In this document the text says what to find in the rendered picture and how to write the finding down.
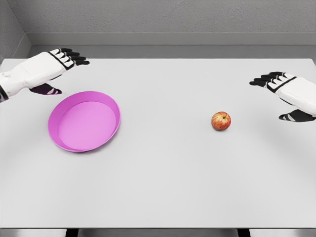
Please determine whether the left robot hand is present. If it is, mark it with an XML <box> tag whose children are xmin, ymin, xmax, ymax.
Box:
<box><xmin>15</xmin><ymin>48</ymin><xmax>90</xmax><ymax>95</ymax></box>

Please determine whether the pink round plate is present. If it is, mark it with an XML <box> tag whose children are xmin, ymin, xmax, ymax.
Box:
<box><xmin>47</xmin><ymin>91</ymin><xmax>121</xmax><ymax>154</ymax></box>

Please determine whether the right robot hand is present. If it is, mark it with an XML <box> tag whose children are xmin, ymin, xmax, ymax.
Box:
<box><xmin>249</xmin><ymin>71</ymin><xmax>316</xmax><ymax>122</ymax></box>

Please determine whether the red yellow apple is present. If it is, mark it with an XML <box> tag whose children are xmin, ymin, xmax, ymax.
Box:
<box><xmin>211</xmin><ymin>111</ymin><xmax>232</xmax><ymax>131</ymax></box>

